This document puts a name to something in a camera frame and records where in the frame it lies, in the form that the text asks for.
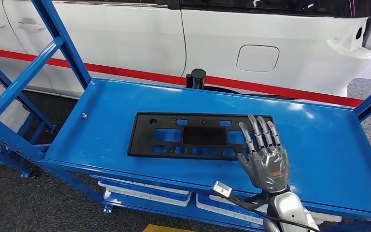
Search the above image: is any blue steel shelf rack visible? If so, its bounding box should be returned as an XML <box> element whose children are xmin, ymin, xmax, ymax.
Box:
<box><xmin>0</xmin><ymin>0</ymin><xmax>371</xmax><ymax>232</ymax></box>

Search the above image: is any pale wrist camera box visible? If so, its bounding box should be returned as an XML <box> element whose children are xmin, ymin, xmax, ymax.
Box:
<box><xmin>212</xmin><ymin>180</ymin><xmax>233</xmax><ymax>199</ymax></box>

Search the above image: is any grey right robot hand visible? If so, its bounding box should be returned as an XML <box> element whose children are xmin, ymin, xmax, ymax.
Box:
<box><xmin>236</xmin><ymin>114</ymin><xmax>291</xmax><ymax>194</ymax></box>

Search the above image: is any white car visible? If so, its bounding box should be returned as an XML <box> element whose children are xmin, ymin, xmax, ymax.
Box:
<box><xmin>0</xmin><ymin>0</ymin><xmax>371</xmax><ymax>105</ymax></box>

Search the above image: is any white car fuel flap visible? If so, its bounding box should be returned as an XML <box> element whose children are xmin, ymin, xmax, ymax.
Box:
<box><xmin>236</xmin><ymin>44</ymin><xmax>280</xmax><ymax>73</ymax></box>

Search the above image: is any black barrier post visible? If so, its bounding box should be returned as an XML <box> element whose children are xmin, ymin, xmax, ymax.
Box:
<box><xmin>185</xmin><ymin>68</ymin><xmax>207</xmax><ymax>90</ymax></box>

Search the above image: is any black plastic plate bracket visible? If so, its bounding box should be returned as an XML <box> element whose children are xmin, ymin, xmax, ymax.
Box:
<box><xmin>127</xmin><ymin>112</ymin><xmax>274</xmax><ymax>161</ymax></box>

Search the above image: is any translucent white plastic bin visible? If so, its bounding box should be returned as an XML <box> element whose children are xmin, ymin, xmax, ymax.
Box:
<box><xmin>196</xmin><ymin>192</ymin><xmax>343</xmax><ymax>226</ymax></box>

